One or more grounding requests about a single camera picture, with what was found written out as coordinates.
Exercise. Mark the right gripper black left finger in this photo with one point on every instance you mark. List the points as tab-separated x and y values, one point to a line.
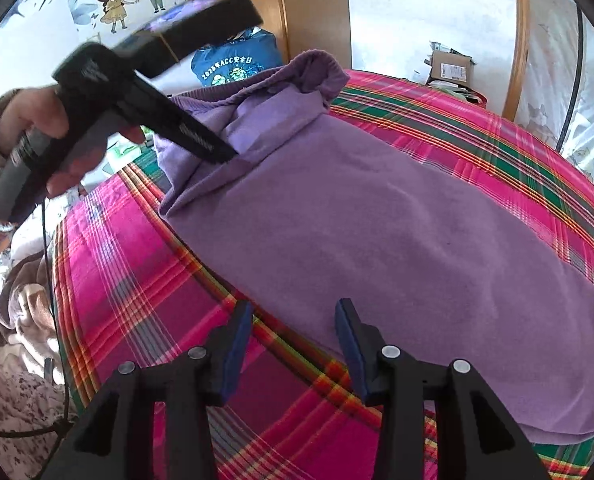
113	437

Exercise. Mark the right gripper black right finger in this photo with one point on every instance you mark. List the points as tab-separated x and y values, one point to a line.
476	436

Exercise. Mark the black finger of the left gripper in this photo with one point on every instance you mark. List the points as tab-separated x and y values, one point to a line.
147	107

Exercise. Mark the purple fleece garment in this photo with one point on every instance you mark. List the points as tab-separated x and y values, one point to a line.
456	233

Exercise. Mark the person's left hand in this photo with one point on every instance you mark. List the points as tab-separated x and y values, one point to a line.
41	108

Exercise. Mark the blue printed tote bag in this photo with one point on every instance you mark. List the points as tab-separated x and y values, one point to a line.
250	52

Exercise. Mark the pink plaid tablecloth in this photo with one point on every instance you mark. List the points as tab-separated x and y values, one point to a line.
129	289

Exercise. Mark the brown cardboard box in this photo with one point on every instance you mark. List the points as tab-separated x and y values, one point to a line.
448	65

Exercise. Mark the transparent printed door curtain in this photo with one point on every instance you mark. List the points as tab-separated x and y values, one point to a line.
557	98

